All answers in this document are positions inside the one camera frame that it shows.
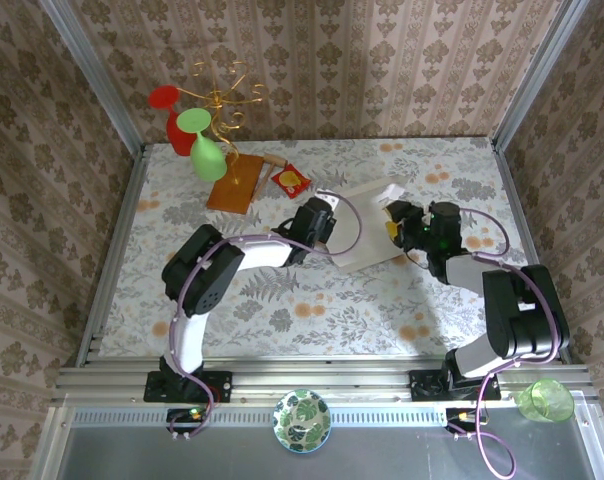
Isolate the white cardboard paper box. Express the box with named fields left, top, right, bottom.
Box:
left=315, top=174, right=411, bottom=275

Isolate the red snack packet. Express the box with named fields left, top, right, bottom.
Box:
left=271, top=163, right=312, bottom=201

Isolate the small wooden mallet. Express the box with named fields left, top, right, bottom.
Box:
left=250, top=154, right=288, bottom=202

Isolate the brown wooden base board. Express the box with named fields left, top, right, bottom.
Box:
left=205, top=152, right=264, bottom=215

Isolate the floral table cloth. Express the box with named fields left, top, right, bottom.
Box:
left=100, top=137, right=557, bottom=360

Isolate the green plastic wine glass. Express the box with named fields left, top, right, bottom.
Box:
left=175, top=107, right=228, bottom=182

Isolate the red plastic wine glass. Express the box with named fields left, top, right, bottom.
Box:
left=148, top=84, right=193, bottom=158

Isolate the right black connector board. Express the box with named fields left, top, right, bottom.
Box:
left=445, top=407, right=488, bottom=435

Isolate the black connector board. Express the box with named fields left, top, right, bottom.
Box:
left=166, top=407, right=208, bottom=435
left=445, top=407, right=488, bottom=435

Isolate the green leaf pattern bowl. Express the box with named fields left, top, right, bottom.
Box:
left=273, top=389, right=333, bottom=455

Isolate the green transparent plastic cup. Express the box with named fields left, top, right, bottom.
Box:
left=516, top=378, right=576, bottom=425

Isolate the grey metal shelf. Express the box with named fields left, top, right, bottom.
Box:
left=29, top=405, right=604, bottom=480

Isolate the left black connector board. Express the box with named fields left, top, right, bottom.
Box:
left=166, top=407, right=208, bottom=435

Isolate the aluminium side rail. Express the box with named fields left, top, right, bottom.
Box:
left=75, top=143, right=151, bottom=369
left=490, top=142, right=572, bottom=364

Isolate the gold wire glass rack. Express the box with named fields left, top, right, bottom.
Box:
left=175, top=59, right=269, bottom=185

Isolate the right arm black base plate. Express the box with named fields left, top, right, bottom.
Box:
left=410, top=368, right=502, bottom=401

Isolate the long aluminium mounting rail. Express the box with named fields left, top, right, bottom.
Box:
left=51, top=363, right=596, bottom=407

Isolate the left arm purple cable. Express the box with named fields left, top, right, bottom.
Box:
left=169, top=197, right=364, bottom=441

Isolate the aluminium frame post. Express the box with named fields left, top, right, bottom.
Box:
left=35, top=0, right=148, bottom=159
left=490, top=0, right=592, bottom=151

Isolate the grey slotted cable duct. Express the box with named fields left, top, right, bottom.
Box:
left=69, top=407, right=581, bottom=429

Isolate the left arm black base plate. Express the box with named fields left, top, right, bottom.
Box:
left=143, top=370, right=233, bottom=404

